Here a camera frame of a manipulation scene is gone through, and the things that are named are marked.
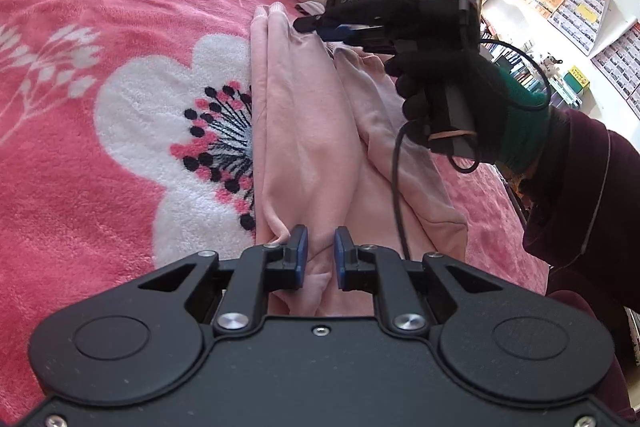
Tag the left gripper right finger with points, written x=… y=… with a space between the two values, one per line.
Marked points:
x=380 y=272

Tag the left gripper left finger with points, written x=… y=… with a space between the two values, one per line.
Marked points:
x=248 y=282

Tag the pink sweatshirt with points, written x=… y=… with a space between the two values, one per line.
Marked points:
x=326 y=153

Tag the right forearm maroon sleeve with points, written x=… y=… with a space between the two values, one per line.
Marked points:
x=585 y=219

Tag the cluttered desk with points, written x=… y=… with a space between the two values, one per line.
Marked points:
x=568 y=85

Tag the pink floral bed blanket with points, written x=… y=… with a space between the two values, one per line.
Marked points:
x=126 y=145

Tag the wall calendar posters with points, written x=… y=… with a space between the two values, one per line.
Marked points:
x=581 y=22

